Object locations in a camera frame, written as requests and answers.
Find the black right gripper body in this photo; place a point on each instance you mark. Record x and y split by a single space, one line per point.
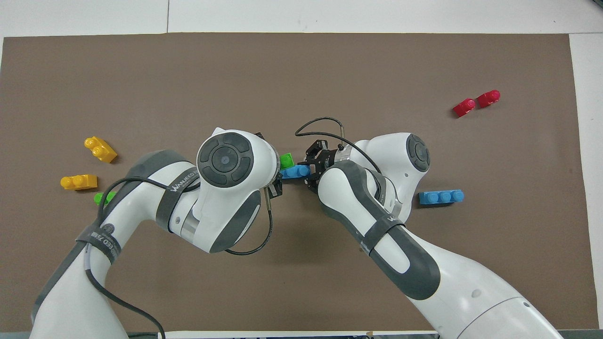
327 160

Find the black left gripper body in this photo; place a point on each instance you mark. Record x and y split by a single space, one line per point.
276 187

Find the blue three-stud block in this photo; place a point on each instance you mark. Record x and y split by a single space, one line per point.
294 172
440 197

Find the green two-stud block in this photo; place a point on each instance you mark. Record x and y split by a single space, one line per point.
101 198
287 161

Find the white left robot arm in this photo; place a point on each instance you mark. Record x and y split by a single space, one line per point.
212 202

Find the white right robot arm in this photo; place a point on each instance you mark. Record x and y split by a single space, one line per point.
391 155

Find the red one-stud block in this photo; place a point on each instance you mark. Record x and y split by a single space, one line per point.
488 99
464 107

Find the yellow two-stud block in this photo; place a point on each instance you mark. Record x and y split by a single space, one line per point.
82 182
101 150

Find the brown table mat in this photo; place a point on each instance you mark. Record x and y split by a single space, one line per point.
235 84

